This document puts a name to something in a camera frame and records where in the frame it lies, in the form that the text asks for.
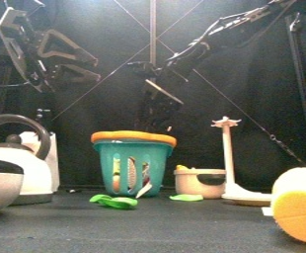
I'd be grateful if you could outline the green toy corn husk leaf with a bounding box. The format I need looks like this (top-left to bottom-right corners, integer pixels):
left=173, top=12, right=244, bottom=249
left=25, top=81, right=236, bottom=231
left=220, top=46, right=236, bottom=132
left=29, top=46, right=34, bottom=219
left=169, top=194, right=205, bottom=203
left=100, top=196, right=141, bottom=211
left=89, top=194, right=114, bottom=204

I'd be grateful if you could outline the teal basket with orange rim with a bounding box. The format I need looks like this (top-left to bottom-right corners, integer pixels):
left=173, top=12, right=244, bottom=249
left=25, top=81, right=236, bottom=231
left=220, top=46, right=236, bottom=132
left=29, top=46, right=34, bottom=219
left=90, top=129, right=178, bottom=199

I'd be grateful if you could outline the white stand with round base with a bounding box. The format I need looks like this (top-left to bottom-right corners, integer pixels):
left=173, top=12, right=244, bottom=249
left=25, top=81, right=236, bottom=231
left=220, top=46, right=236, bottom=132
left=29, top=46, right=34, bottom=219
left=210, top=116, right=273, bottom=208

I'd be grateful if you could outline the grey white toy in basket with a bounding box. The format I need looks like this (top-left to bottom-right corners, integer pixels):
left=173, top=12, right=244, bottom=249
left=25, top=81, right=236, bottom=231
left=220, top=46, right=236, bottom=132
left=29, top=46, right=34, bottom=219
left=126, top=157, right=140, bottom=194

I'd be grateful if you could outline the orange green toy in basket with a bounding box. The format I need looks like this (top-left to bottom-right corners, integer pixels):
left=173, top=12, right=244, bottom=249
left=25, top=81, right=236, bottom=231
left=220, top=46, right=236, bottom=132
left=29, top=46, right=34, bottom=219
left=113, top=157, right=124, bottom=194

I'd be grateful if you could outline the white paper tag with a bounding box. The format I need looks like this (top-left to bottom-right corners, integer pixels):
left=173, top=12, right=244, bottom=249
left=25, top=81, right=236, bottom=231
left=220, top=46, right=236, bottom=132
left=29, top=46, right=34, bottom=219
left=136, top=182, right=154, bottom=200

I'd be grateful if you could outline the white box appliance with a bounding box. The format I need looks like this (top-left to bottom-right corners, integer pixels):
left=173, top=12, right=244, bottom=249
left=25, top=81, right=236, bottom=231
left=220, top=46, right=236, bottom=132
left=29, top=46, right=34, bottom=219
left=19, top=130, right=61, bottom=194

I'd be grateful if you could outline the black metal stand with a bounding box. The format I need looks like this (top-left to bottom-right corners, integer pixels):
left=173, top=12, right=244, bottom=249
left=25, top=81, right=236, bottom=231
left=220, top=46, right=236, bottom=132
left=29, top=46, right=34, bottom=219
left=285, top=12, right=306, bottom=167

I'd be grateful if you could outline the white paper scrap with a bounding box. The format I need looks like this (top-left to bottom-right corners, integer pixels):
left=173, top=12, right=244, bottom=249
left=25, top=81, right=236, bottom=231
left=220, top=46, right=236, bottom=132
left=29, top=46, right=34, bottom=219
left=261, top=206, right=276, bottom=217

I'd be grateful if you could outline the yellow and white round toy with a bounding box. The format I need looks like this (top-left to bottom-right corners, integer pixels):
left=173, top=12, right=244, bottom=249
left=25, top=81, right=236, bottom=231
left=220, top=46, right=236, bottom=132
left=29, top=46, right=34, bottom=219
left=271, top=166, right=306, bottom=245

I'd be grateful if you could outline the metal frame pole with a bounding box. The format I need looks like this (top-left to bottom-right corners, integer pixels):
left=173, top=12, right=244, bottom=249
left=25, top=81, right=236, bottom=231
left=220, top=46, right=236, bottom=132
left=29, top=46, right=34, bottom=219
left=150, top=0, right=158, bottom=83

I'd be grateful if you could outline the beige toy pot black handle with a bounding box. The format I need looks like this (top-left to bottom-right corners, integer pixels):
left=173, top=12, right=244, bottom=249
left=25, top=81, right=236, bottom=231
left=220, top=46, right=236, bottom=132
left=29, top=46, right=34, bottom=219
left=173, top=168, right=229, bottom=200

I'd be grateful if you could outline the white kettle with black handle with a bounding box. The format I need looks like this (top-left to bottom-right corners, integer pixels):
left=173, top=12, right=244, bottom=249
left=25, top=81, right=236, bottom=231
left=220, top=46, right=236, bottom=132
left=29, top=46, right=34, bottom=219
left=0, top=114, right=55, bottom=206

